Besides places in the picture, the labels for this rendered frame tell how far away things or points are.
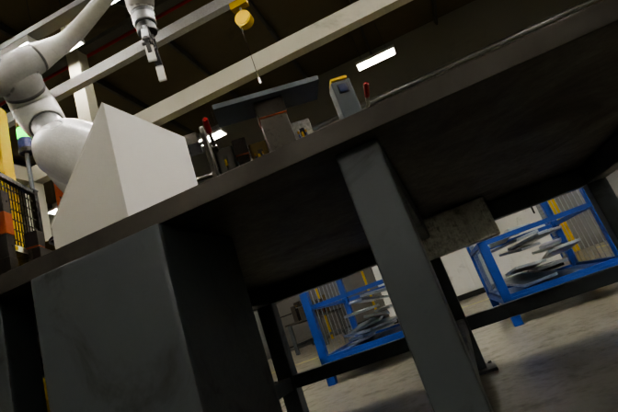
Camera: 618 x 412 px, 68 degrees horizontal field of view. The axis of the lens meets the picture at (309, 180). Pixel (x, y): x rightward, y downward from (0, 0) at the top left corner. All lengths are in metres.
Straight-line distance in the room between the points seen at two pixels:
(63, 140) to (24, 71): 0.62
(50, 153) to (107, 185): 0.26
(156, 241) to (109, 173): 0.19
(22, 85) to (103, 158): 0.81
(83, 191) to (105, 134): 0.12
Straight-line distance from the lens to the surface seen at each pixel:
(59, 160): 1.18
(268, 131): 1.54
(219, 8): 4.51
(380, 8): 5.35
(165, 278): 0.86
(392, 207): 0.78
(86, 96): 10.81
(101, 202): 0.98
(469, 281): 9.39
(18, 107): 1.81
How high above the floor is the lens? 0.39
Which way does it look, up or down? 17 degrees up
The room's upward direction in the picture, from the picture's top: 20 degrees counter-clockwise
